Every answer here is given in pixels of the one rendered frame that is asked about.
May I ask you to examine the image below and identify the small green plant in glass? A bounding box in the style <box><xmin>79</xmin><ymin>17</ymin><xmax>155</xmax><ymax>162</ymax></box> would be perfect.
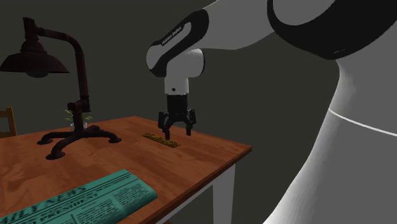
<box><xmin>64</xmin><ymin>109</ymin><xmax>93</xmax><ymax>131</ymax></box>

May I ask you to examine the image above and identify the folded teal newspaper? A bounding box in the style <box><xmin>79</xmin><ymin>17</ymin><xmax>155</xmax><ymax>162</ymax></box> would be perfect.
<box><xmin>0</xmin><ymin>169</ymin><xmax>158</xmax><ymax>224</ymax></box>

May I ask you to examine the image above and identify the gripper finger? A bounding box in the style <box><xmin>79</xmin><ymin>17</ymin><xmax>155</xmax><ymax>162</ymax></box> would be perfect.
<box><xmin>185</xmin><ymin>107</ymin><xmax>197</xmax><ymax>137</ymax></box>
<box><xmin>157</xmin><ymin>110</ymin><xmax>172</xmax><ymax>141</ymax></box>

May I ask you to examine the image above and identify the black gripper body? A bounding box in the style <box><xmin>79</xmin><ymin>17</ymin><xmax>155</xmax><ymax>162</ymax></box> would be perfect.
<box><xmin>166</xmin><ymin>94</ymin><xmax>191</xmax><ymax>123</ymax></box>

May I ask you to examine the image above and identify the wooden chair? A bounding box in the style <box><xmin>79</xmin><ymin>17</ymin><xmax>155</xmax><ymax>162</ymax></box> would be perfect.
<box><xmin>0</xmin><ymin>106</ymin><xmax>18</xmax><ymax>139</ymax></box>

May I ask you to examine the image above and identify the wooden table with white legs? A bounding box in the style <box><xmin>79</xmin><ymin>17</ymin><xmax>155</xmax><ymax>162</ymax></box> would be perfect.
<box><xmin>0</xmin><ymin>116</ymin><xmax>253</xmax><ymax>224</ymax></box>

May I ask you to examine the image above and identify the flat yellow patterned bar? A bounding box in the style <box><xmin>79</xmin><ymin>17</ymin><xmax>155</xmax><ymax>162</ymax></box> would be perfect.
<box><xmin>142</xmin><ymin>132</ymin><xmax>182</xmax><ymax>149</ymax></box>

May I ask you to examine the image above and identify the dark pipe desk lamp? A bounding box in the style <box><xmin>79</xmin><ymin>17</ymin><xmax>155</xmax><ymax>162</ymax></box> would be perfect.
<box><xmin>0</xmin><ymin>17</ymin><xmax>122</xmax><ymax>161</ymax></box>

